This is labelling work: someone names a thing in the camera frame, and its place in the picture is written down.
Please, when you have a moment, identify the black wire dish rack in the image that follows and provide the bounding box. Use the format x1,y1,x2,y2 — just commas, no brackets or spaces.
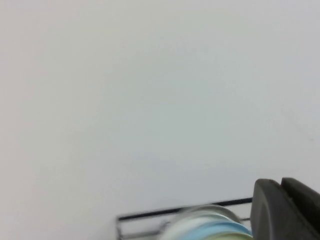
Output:
116,197,254,240

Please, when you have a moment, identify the off-white plate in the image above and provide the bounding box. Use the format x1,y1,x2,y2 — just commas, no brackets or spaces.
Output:
161,214,227,240

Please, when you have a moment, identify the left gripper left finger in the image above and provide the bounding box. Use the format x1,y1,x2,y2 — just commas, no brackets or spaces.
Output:
250,178,320,240

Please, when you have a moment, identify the light blue plate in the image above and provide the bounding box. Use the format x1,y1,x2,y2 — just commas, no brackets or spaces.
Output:
199,220,253,238

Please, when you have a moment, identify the grey plate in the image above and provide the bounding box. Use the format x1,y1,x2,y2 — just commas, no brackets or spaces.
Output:
179,203,241,224

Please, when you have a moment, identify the light green plate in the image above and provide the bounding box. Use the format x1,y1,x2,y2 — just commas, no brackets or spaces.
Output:
209,231,254,240

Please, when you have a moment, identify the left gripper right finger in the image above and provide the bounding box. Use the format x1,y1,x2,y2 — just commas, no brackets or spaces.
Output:
280,177,320,236

